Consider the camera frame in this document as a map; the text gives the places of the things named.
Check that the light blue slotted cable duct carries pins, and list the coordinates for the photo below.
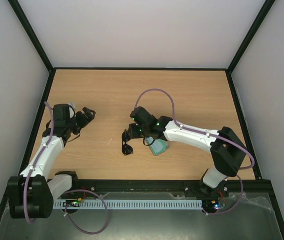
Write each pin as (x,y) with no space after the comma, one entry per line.
(116,204)

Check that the light blue cleaning cloth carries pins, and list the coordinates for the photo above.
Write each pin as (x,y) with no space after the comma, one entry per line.
(158,147)

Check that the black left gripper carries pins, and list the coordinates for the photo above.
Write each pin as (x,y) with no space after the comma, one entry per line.
(85,121)

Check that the dark aviator sunglasses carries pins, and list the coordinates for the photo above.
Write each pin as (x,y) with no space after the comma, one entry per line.
(126,148)

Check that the black front mounting rail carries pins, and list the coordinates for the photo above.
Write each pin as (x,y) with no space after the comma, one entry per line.
(186,188)

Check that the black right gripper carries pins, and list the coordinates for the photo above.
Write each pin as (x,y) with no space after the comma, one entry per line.
(127,135)

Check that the grey metal front tray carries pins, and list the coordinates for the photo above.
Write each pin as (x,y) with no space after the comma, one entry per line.
(252,219)

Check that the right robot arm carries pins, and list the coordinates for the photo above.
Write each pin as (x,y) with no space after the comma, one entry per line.
(227,150)

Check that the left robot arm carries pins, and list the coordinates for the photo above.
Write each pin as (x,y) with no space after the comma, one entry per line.
(31,194)

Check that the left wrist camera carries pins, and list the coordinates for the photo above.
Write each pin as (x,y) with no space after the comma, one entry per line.
(72,107)

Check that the grey sunglasses case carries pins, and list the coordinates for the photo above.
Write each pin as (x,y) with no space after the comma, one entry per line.
(149,141)

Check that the black enclosure frame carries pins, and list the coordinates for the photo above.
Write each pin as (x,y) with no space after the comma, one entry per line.
(184,46)

